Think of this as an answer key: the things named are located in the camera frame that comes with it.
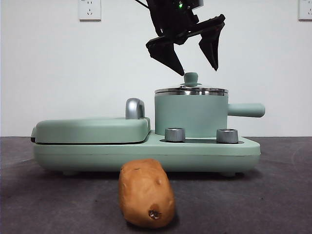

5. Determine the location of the glass lid with green knob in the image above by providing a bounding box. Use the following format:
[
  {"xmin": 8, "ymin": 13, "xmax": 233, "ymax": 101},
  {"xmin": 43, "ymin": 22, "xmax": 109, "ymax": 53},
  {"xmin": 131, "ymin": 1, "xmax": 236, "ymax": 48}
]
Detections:
[{"xmin": 155, "ymin": 72, "xmax": 229, "ymax": 94}]

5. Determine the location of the brown potato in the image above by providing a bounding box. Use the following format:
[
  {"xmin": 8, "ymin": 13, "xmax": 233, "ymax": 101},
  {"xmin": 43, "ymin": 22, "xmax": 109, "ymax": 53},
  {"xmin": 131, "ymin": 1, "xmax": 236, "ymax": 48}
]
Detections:
[{"xmin": 118, "ymin": 158, "xmax": 176, "ymax": 227}]

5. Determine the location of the silver steel steamer tray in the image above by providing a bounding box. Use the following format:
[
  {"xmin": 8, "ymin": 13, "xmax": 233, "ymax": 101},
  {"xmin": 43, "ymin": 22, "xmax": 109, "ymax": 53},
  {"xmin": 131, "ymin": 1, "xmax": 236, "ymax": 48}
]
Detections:
[{"xmin": 155, "ymin": 91, "xmax": 229, "ymax": 97}]

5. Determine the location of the silver control knob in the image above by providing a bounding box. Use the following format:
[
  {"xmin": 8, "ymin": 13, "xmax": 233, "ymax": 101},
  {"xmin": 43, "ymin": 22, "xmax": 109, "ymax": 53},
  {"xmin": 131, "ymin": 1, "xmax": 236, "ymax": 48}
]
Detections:
[
  {"xmin": 216, "ymin": 129, "xmax": 239, "ymax": 144},
  {"xmin": 165, "ymin": 128, "xmax": 186, "ymax": 142}
]

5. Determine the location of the mint green breakfast machine base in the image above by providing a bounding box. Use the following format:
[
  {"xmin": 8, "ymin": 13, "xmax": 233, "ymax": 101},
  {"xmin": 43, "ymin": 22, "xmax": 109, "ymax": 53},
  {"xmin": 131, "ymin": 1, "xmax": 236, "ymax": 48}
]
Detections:
[{"xmin": 33, "ymin": 129, "xmax": 262, "ymax": 176}]

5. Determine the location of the mint green griddle cover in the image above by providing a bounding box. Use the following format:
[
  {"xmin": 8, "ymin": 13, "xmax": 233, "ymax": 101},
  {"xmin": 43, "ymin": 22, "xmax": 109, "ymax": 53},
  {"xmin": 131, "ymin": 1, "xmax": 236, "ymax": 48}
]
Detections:
[{"xmin": 30, "ymin": 117, "xmax": 152, "ymax": 144}]

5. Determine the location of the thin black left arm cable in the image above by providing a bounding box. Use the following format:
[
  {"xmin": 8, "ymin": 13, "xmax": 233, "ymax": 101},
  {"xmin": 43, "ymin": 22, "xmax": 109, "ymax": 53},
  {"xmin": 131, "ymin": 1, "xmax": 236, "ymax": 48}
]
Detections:
[{"xmin": 133, "ymin": 0, "xmax": 150, "ymax": 12}]

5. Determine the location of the chrome cover handle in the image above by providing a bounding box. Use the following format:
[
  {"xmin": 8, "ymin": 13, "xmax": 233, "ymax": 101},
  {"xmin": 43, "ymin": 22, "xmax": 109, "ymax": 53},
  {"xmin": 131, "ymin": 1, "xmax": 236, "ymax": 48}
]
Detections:
[{"xmin": 125, "ymin": 97, "xmax": 147, "ymax": 120}]

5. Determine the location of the mint green pot with handle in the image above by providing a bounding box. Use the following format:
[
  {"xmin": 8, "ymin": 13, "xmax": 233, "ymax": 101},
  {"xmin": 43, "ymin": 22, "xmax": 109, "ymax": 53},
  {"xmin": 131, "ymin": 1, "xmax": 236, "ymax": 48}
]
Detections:
[{"xmin": 154, "ymin": 94, "xmax": 266, "ymax": 137}]

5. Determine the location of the white wall socket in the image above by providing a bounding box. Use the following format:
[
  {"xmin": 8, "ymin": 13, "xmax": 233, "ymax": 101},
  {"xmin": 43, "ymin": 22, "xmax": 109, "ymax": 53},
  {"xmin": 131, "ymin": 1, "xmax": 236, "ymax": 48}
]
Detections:
[
  {"xmin": 78, "ymin": 0, "xmax": 102, "ymax": 21},
  {"xmin": 298, "ymin": 0, "xmax": 312, "ymax": 21}
]

